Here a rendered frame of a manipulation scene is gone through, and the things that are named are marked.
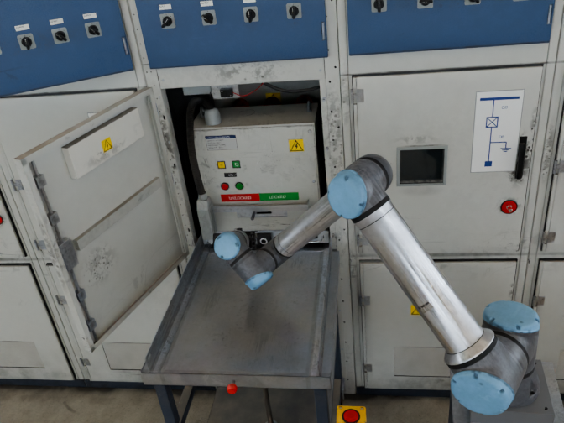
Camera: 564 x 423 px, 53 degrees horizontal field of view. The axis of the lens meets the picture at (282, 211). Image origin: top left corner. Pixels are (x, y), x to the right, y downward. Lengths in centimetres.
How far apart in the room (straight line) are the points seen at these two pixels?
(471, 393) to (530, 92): 102
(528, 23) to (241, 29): 91
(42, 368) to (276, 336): 161
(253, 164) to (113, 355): 128
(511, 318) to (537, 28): 91
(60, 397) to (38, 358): 23
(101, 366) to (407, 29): 215
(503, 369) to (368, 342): 114
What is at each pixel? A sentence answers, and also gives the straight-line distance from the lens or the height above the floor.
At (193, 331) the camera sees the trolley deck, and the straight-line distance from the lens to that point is 206.
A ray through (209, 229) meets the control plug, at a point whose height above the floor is 100.
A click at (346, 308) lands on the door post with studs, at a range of 253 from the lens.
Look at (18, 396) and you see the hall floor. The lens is 341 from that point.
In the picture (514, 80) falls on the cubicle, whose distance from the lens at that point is 206.
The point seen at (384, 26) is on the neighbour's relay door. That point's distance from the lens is 195.
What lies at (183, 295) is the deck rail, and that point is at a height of 85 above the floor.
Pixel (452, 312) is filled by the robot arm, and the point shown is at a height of 119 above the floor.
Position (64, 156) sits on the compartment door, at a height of 151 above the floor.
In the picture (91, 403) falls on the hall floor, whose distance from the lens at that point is 318.
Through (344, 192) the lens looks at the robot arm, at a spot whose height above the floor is 148.
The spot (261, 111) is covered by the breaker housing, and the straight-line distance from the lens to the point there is 231.
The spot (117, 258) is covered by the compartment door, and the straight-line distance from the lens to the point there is 215.
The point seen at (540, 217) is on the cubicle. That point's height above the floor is 99.
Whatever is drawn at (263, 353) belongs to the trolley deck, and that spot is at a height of 85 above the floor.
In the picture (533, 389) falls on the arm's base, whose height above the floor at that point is 84.
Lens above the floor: 219
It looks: 30 degrees down
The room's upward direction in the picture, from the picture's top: 7 degrees counter-clockwise
